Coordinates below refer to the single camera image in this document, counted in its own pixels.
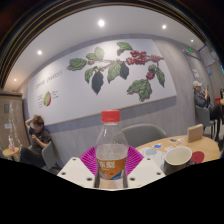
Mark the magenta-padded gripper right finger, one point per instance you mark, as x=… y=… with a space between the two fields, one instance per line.
x=146 y=170

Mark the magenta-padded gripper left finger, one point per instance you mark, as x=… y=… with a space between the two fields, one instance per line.
x=75 y=170

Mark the clear red-capped drink bottle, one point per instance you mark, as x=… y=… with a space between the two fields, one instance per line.
x=111 y=156

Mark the white and blue paper sheet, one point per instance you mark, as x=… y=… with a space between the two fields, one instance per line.
x=151 y=154

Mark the grey chair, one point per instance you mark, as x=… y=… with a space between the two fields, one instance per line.
x=143 y=133
x=48 y=155
x=202 y=115

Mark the white cup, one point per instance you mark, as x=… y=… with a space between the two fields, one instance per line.
x=178 y=156

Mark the person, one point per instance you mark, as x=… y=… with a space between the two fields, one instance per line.
x=40 y=138
x=200 y=100

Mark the flat round red coaster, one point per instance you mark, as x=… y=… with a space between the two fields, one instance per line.
x=198 y=157

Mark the small wooden block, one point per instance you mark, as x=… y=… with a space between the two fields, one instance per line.
x=195 y=133

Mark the small round wooden side table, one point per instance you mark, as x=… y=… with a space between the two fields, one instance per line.
x=10 y=152

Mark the green exit sign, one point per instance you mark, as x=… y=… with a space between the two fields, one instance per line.
x=190 y=50

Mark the round ceiling lights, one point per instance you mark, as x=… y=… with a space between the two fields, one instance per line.
x=101 y=23

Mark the large coffee plant wall mural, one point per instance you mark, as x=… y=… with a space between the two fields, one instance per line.
x=73 y=96

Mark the small white wall notice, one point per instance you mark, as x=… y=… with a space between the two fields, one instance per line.
x=196 y=72

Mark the white wall board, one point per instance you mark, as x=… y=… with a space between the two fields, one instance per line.
x=208 y=56

